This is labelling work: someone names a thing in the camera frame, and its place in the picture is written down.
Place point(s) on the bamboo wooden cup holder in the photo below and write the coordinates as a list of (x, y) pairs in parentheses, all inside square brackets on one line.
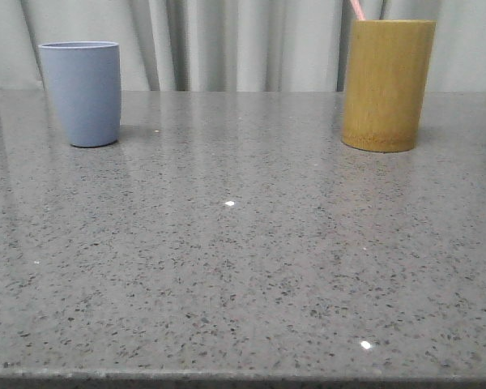
[(386, 78)]

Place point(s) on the blue plastic cup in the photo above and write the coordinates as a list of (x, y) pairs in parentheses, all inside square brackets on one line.
[(83, 79)]

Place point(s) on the grey white curtain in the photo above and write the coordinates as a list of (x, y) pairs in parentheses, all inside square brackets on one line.
[(248, 46)]

